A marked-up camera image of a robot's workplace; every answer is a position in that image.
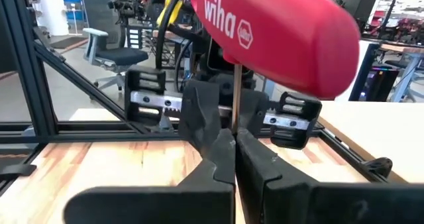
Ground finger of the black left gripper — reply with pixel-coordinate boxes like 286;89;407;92
178;79;222;156
240;89;270;142

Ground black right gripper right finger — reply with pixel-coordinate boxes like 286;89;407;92
236;127;424;224

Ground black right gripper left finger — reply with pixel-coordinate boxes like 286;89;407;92
62;127;237;224

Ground red T-handle hex key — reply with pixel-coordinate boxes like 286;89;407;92
189;0;361;135

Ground black office chair white armrests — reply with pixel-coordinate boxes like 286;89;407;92
81;0;149;91

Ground light wooden desk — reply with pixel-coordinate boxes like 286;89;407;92
317;99;424;184

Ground black RGB computer tower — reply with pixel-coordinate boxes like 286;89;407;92
359;66;400;102

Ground wooden top workbench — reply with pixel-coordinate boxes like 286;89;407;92
379;43;424;103

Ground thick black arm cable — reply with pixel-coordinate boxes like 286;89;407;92
154;0;191;71

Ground black aluminium table frame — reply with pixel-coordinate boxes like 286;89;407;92
0;0;408;198

